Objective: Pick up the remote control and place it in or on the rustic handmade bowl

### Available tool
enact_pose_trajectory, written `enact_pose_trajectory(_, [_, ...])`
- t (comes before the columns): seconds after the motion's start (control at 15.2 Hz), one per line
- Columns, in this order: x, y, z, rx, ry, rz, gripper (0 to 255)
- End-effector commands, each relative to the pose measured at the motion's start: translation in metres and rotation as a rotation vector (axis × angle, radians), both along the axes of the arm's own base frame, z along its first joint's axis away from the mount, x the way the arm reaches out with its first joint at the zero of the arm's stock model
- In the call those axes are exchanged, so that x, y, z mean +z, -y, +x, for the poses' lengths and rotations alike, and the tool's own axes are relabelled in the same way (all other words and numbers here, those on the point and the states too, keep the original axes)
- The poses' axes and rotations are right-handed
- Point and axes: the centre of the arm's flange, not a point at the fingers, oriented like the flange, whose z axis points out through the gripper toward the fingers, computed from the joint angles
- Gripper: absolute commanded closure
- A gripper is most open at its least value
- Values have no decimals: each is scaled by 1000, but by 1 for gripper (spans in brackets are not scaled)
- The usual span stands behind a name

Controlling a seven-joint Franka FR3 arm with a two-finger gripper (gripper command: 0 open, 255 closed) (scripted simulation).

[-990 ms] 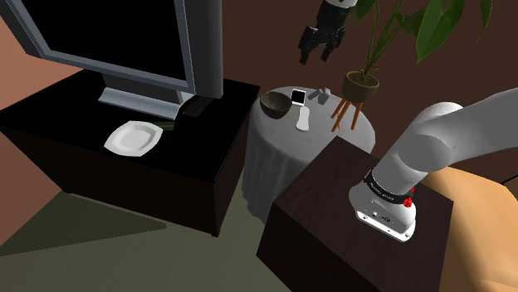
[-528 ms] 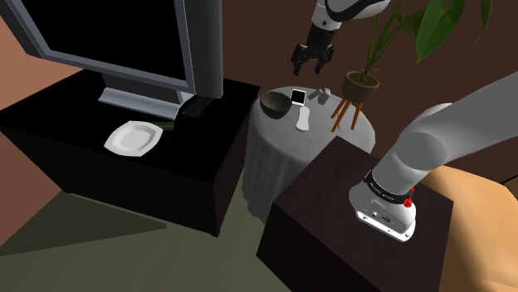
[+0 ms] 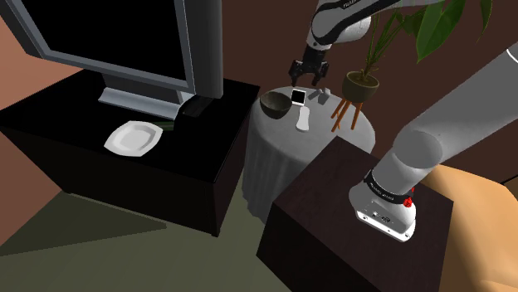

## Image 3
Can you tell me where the grey flat screen television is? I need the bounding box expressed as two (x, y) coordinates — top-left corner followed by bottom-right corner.
(0, 0), (225, 120)

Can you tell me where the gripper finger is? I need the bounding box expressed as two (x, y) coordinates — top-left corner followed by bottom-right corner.
(288, 60), (305, 87)
(310, 64), (330, 87)

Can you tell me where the round table with grey cloth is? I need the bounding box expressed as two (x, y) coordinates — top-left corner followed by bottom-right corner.
(242, 85), (377, 226)

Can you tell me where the white plate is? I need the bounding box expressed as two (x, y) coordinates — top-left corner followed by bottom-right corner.
(104, 120), (164, 158)

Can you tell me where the black television cabinet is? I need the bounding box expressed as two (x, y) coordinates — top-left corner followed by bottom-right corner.
(0, 68), (261, 238)

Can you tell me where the white remote control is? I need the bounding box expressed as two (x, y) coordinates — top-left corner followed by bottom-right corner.
(295, 106), (311, 132)

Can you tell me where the tan sofa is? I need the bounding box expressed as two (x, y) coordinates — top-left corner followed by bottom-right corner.
(419, 163), (518, 292)

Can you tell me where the dark bowl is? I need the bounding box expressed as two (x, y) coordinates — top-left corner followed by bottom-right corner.
(259, 90), (293, 120)

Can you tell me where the potted plant on wooden legs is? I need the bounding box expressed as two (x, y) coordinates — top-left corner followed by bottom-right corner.
(330, 0), (493, 134)

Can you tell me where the dark brown robot stand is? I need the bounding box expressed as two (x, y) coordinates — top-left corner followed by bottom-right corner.
(256, 136), (457, 292)

